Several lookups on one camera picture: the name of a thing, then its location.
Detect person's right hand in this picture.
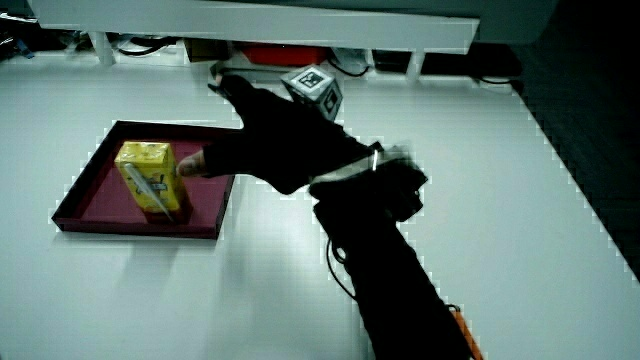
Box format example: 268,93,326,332
176,64,384,196

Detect yellow ice redtea carton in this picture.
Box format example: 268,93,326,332
113,140,193,225

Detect person's right forearm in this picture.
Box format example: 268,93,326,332
308,143,475,360

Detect red box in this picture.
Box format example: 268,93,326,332
238,43,330,68

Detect dark red tray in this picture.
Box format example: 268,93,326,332
51,119,245,241

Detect brown cardboard box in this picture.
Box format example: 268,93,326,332
183,38,234,64

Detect white bench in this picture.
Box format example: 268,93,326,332
28,0,481,82

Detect black glove cable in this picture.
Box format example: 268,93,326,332
325,236,359,302

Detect orange cable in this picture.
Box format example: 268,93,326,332
446,303,486,360

